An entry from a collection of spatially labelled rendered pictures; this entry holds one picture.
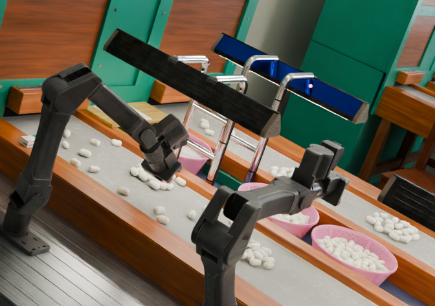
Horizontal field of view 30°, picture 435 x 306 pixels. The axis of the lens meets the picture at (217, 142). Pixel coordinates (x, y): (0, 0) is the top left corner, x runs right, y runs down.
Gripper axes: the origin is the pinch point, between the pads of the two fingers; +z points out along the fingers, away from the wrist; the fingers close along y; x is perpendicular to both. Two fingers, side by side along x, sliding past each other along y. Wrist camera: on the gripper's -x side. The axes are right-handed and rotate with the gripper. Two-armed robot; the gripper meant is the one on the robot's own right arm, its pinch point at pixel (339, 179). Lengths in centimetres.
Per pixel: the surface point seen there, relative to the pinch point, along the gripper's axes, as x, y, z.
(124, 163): 33, 71, 14
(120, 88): 23, 104, 45
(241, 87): -2, 49, 28
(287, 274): 33.0, 6.5, 8.7
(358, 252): 32, 2, 45
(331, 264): 30.3, 1.2, 23.2
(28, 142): 29, 84, -15
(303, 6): 6, 181, 312
